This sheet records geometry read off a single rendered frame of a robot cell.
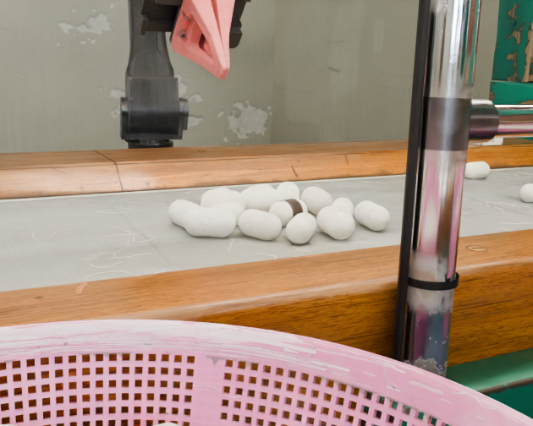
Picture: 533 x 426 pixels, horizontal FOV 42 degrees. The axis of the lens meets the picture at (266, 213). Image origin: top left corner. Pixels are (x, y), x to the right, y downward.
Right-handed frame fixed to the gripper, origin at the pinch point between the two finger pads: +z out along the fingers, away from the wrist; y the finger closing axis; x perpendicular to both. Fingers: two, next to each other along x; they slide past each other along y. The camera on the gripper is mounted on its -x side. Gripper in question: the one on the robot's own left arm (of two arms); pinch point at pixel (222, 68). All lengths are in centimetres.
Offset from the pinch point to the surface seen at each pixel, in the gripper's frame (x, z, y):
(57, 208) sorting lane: 7.5, 8.7, -15.0
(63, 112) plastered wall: 143, -134, 24
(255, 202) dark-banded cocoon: 1.5, 14.0, -1.1
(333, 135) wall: 125, -103, 115
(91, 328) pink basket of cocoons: -16.1, 31.6, -19.8
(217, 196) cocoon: 0.4, 13.9, -4.6
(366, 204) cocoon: -3.2, 18.4, 5.0
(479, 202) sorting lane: 1.2, 16.2, 20.9
